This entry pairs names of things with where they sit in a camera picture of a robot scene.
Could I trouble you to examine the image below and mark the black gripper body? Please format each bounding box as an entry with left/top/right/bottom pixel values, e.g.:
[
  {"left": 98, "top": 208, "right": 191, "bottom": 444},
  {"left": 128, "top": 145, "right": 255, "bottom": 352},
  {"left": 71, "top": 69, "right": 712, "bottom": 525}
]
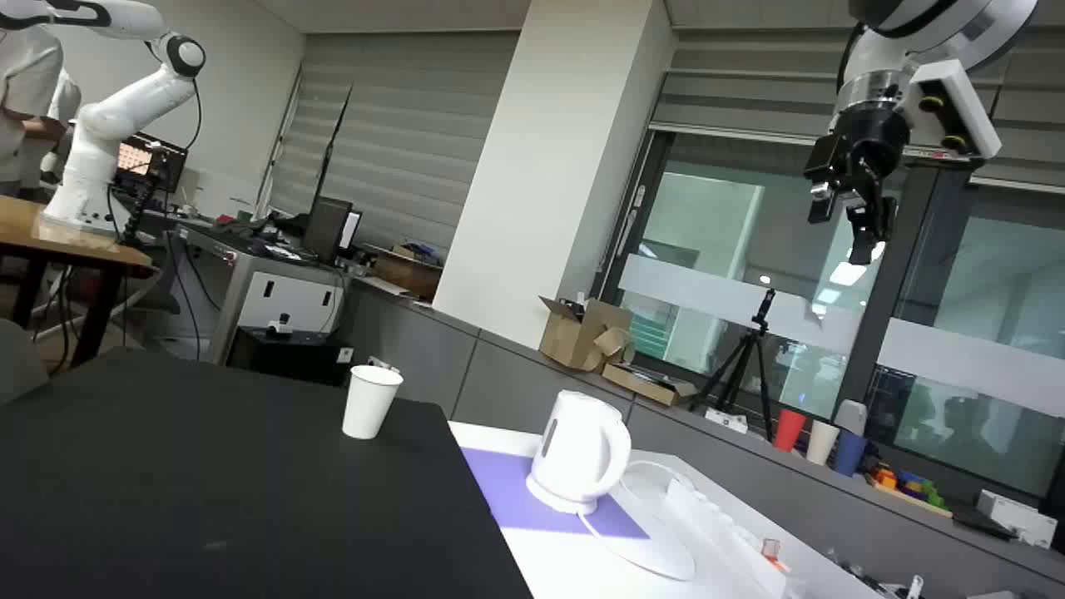
[{"left": 801, "top": 96, "right": 915, "bottom": 213}]

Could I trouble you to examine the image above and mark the white electric kettle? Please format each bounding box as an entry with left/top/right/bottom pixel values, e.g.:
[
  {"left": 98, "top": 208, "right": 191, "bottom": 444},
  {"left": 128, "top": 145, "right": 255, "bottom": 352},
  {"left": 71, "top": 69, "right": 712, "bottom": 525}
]
[{"left": 522, "top": 386, "right": 635, "bottom": 516}]

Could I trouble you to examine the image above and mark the red cup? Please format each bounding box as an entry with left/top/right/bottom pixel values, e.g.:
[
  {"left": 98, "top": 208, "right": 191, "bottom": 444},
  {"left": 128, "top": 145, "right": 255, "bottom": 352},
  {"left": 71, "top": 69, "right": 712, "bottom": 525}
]
[{"left": 773, "top": 407, "right": 808, "bottom": 455}]

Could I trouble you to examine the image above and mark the blue cup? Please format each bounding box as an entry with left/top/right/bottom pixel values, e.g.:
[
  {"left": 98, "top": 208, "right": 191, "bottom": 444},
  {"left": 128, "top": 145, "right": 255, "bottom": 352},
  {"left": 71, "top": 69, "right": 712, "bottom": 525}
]
[{"left": 830, "top": 428, "right": 872, "bottom": 478}]

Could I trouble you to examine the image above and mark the open cardboard box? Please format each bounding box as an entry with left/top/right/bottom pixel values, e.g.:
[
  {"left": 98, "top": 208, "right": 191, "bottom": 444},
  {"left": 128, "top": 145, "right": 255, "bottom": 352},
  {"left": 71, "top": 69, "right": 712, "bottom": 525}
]
[{"left": 536, "top": 292, "right": 639, "bottom": 377}]

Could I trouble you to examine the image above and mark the white power strip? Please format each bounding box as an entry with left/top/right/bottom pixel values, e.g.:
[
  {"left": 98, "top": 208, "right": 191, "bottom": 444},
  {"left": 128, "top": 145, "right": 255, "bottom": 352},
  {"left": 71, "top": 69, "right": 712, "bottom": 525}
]
[{"left": 663, "top": 476, "right": 798, "bottom": 599}]

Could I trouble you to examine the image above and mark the brown cardboard box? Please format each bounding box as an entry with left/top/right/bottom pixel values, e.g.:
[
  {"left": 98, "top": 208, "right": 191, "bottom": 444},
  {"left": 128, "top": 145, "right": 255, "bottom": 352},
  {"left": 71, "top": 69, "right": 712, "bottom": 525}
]
[{"left": 367, "top": 246, "right": 446, "bottom": 304}]

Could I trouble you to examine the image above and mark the purple mat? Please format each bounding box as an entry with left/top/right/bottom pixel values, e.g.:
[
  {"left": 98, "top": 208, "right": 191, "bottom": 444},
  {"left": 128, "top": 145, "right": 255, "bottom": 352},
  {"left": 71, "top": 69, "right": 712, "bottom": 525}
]
[{"left": 460, "top": 447, "right": 654, "bottom": 542}]

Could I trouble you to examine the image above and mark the white paper cup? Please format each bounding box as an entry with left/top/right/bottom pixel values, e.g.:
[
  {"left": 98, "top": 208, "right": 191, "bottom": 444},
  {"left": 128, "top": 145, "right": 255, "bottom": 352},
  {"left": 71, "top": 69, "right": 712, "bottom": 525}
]
[{"left": 339, "top": 362, "right": 406, "bottom": 444}]

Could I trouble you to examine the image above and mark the black monitor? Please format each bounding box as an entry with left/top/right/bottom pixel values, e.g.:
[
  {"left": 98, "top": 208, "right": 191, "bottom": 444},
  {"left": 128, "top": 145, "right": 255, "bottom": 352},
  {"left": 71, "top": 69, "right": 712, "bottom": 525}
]
[{"left": 299, "top": 193, "right": 367, "bottom": 266}]

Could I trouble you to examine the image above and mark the grey metal cabinet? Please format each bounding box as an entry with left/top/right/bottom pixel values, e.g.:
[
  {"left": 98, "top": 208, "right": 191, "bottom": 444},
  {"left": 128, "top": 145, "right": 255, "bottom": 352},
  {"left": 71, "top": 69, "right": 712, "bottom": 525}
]
[{"left": 208, "top": 235, "right": 349, "bottom": 368}]

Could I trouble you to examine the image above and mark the wooden table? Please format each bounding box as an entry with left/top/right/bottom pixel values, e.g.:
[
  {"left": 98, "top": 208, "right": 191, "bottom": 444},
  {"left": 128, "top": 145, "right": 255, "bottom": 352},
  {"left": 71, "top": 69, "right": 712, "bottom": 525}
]
[{"left": 0, "top": 193, "right": 159, "bottom": 368}]

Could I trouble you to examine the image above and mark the person in grey shirt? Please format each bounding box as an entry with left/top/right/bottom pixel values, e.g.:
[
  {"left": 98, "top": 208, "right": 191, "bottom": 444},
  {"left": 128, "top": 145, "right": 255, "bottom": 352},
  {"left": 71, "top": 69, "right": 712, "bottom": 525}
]
[{"left": 0, "top": 20, "right": 82, "bottom": 193}]

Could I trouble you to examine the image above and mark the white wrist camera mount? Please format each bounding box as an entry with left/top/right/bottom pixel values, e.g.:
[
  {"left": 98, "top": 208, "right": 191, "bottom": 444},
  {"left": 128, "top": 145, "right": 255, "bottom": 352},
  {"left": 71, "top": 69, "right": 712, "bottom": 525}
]
[{"left": 907, "top": 55, "right": 1006, "bottom": 167}]

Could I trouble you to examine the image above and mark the black camera tripod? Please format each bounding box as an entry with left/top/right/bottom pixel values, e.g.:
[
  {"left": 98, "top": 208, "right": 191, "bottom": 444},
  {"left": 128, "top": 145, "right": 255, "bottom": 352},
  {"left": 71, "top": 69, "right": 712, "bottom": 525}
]
[{"left": 690, "top": 284, "right": 781, "bottom": 444}]

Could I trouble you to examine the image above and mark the white kettle power cable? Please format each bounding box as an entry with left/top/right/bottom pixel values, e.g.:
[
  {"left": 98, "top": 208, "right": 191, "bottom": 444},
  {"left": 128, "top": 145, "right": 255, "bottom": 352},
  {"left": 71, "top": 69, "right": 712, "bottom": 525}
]
[{"left": 576, "top": 455, "right": 705, "bottom": 584}]

